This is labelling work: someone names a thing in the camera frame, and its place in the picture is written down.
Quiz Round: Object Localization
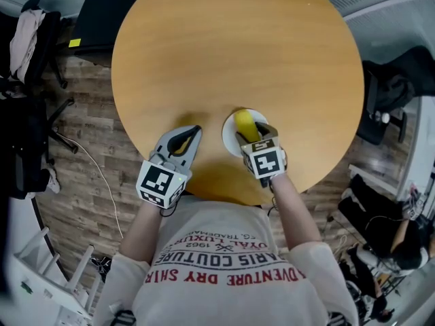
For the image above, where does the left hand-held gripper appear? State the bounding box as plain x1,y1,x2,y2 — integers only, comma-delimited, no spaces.
136,124,203,209

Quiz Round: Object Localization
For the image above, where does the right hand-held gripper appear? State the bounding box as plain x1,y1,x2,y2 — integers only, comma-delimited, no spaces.
235,122,286,188

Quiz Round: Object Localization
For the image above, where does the yellow banana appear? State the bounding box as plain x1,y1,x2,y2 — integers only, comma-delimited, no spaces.
233,110,261,143

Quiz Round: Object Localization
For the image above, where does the white plate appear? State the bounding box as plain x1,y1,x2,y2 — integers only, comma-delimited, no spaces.
222,108,270,160

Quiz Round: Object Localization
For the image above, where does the person's left forearm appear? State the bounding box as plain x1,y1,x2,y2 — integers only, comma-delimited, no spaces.
118,201,168,265

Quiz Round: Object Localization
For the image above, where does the person's right forearm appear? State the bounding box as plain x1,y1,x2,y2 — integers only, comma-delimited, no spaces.
271,173,323,251

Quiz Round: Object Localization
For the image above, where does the round wooden table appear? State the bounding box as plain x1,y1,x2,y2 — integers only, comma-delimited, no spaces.
111,0,366,206

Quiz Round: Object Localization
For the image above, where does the black computer tower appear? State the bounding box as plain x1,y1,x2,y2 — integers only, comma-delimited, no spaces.
67,0,139,69

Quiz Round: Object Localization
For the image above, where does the person's white printed t-shirt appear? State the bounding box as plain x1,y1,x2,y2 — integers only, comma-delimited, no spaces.
92,195,360,326

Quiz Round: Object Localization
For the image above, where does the black bag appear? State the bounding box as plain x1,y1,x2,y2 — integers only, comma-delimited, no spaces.
376,72,418,112

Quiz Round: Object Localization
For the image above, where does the white desk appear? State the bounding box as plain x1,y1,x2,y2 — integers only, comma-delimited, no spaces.
347,95,435,214

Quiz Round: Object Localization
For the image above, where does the pink garment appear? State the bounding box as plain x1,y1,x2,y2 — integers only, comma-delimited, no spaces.
9,8,47,82

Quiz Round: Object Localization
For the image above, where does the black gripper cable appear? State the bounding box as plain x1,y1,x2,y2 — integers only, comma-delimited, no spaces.
262,177,283,217

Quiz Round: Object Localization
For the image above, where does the white floor cable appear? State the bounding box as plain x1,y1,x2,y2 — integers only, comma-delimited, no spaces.
65,135,124,240

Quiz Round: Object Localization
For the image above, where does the short white cable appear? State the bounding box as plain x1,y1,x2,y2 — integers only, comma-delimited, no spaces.
334,234,349,261

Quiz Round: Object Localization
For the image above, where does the black device with cables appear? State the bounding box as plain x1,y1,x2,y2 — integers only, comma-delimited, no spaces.
89,255,114,278

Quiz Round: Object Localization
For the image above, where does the black chest strap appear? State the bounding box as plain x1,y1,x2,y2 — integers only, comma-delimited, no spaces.
109,302,137,326

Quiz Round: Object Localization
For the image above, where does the white furniture frame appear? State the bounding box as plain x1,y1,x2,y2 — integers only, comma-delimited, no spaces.
5,226,103,326

